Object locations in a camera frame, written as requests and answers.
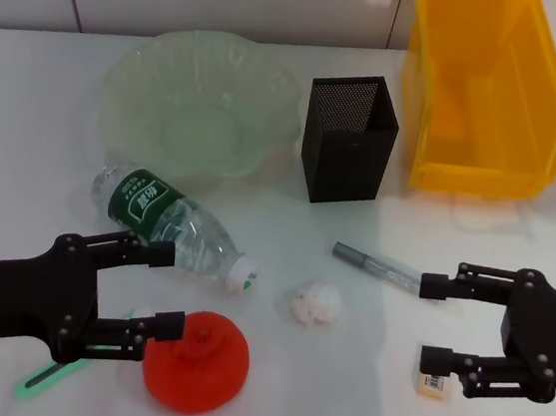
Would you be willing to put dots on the clear green-label water bottle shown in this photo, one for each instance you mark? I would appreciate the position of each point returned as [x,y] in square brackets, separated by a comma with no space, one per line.
[143,200]

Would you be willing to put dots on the black mesh pen holder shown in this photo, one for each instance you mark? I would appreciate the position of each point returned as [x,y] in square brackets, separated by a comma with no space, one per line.
[345,150]

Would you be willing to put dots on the orange toy fruit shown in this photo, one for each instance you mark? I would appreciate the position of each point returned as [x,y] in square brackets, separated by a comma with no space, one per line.
[203,375]

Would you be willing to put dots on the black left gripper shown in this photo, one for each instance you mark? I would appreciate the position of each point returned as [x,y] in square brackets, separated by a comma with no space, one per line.
[21,299]

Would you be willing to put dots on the green glass fruit plate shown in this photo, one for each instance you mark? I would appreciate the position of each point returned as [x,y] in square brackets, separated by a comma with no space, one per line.
[194,108]

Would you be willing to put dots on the beige eraser with barcode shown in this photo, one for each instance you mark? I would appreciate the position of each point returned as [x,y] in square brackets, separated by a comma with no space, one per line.
[433,385]

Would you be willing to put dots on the silver marker pen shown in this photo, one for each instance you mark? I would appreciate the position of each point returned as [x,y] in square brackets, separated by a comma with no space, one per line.
[372,263]

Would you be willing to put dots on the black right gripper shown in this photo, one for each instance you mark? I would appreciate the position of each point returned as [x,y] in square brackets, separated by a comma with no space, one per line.
[545,334]

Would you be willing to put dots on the white paper ball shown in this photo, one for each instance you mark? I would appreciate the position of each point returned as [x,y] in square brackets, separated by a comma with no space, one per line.
[317,303]

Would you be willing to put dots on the yellow plastic bin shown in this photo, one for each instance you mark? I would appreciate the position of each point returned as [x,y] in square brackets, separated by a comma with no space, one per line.
[482,91]

